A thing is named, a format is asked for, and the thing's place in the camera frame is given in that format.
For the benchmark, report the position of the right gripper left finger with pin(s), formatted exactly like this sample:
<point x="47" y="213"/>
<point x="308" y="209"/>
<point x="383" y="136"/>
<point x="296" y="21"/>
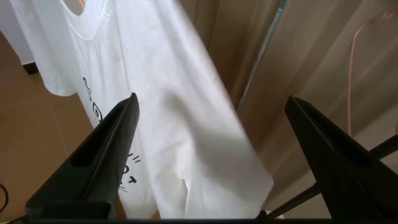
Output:
<point x="93" y="174"/>

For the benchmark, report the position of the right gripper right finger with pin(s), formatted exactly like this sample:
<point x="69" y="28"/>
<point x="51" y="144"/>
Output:
<point x="351" y="186"/>

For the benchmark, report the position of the white printed t-shirt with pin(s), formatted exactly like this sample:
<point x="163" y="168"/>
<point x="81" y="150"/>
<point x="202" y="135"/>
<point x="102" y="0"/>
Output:
<point x="171" y="93"/>

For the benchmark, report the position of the black clothes rack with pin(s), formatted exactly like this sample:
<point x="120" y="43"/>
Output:
<point x="295" y="199"/>

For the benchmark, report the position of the beige curtain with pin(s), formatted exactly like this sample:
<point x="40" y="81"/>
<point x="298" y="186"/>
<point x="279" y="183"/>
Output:
<point x="311" y="46"/>

